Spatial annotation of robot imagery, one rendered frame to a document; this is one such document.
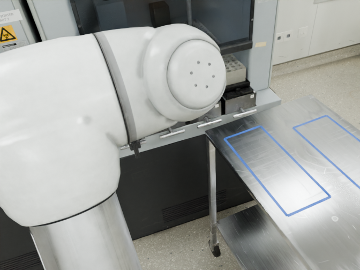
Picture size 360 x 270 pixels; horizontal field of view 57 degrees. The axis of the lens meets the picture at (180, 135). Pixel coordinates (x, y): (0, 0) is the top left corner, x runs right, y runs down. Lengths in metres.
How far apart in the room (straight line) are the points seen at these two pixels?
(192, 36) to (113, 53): 0.08
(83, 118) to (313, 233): 0.71
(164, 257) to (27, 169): 1.50
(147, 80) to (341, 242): 0.71
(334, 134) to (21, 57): 1.01
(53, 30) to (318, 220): 0.94
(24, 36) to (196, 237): 1.26
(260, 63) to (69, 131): 1.16
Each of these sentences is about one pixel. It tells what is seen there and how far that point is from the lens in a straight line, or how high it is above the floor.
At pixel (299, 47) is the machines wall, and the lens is 3.05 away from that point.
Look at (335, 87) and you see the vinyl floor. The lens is 2.97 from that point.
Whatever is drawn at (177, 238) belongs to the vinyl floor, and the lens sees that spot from 1.84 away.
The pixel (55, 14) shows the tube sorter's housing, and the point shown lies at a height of 1.22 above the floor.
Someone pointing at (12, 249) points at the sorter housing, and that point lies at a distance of 1.67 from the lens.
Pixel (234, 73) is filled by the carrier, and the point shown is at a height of 0.87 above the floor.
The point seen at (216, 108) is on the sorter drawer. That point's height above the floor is 0.78.
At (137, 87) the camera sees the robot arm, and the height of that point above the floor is 1.39.
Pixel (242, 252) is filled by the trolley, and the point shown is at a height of 0.28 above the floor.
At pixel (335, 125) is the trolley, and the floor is 0.82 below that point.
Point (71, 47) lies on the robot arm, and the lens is 0.35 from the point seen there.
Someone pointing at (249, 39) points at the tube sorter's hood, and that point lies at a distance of 1.31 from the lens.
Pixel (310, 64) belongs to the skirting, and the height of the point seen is 0.02.
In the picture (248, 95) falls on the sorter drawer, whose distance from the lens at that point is 1.34.
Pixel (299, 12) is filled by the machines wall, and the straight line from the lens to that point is 2.90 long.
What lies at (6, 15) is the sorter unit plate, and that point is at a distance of 1.12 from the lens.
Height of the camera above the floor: 1.57
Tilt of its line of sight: 41 degrees down
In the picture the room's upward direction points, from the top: 6 degrees counter-clockwise
